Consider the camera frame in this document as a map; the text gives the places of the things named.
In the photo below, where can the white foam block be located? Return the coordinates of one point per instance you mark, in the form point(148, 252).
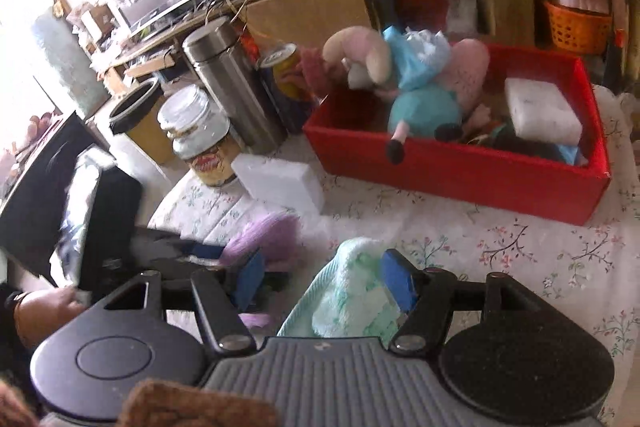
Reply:
point(542, 109)
point(282, 182)

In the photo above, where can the orange plastic basket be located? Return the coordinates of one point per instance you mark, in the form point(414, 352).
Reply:
point(577, 27)

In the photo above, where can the small open cardboard box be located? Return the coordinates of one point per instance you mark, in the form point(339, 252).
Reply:
point(507, 12)

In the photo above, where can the yellow drink can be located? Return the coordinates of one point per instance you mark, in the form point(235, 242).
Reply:
point(287, 77)

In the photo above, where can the pink pig plush toy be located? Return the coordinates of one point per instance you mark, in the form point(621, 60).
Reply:
point(425, 102)

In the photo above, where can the striped multicolour knitted sock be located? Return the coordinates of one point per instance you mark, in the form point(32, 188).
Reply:
point(525, 147)

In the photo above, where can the large brown cardboard box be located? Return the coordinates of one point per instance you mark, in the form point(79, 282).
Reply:
point(310, 12)

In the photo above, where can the pink fuzzy cloth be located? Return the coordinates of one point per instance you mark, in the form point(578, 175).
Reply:
point(312, 74)

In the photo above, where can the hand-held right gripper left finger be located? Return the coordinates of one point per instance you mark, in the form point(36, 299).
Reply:
point(251, 279)

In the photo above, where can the light green towel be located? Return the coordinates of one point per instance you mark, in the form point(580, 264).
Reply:
point(350, 297)

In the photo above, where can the stainless steel thermos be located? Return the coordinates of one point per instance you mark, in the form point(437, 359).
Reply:
point(230, 87)

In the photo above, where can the purple fluffy cloth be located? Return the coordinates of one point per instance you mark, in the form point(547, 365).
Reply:
point(265, 234)

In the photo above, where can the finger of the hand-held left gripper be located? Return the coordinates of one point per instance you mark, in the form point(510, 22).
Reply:
point(175, 249)

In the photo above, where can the wooden desk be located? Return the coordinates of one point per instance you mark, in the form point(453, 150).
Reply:
point(150, 52)

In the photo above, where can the brown fuzzy cloth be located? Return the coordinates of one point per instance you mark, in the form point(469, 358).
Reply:
point(195, 407)

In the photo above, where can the red cardboard box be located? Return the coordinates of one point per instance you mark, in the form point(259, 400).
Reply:
point(450, 172)

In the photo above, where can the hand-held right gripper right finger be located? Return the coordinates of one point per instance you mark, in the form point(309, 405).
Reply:
point(400, 279)

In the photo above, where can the black cabinet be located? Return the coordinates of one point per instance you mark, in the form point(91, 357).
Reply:
point(35, 197)

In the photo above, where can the person's left hand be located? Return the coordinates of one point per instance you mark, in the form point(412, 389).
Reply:
point(50, 314)

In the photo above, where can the yellow bin with black liner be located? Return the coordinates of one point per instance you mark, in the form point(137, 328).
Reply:
point(140, 122)

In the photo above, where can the glass jar with label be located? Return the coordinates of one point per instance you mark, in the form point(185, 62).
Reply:
point(200, 142)

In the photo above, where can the beige plush toy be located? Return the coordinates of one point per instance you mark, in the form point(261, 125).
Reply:
point(355, 52)

